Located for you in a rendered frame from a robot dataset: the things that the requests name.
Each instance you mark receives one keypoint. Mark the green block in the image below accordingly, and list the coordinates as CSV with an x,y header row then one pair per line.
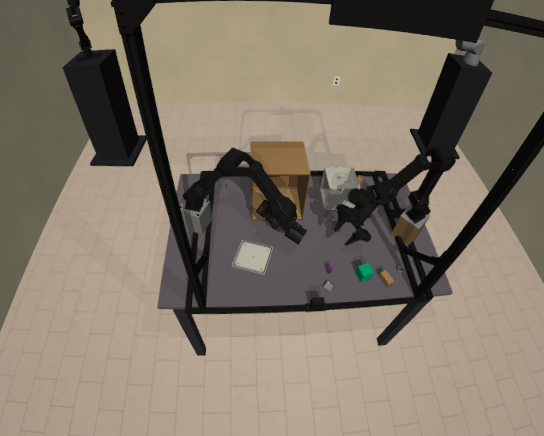
x,y
364,272

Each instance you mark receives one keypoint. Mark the cream square mat with dark border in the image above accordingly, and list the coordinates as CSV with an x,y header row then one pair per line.
x,y
252,257

